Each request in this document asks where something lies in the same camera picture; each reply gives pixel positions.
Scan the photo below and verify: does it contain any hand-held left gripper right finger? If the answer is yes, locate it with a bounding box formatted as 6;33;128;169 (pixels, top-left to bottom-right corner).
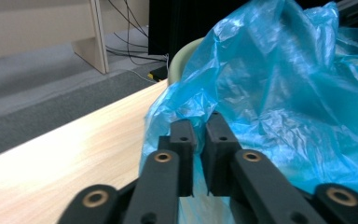
200;111;242;196

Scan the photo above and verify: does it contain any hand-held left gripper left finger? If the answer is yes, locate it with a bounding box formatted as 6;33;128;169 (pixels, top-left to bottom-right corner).
158;119;198;198

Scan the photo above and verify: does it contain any blue plastic bag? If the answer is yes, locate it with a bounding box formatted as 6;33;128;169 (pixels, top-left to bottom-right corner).
139;0;358;224

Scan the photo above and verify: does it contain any pale green bin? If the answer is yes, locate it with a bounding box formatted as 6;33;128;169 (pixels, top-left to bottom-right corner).
167;36;205;87

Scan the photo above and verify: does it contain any yellow and black box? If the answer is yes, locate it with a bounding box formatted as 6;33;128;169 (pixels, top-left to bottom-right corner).
147;64;170;83

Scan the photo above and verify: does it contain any black cabinet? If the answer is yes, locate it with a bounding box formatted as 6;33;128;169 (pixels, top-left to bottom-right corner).
148;0;253;58

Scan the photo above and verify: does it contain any white cable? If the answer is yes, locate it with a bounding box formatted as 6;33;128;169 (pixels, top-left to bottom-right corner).
126;53;171;84

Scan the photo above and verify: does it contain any black cable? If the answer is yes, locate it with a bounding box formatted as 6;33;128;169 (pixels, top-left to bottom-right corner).
114;0;168;66
106;0;149;38
105;46;168;63

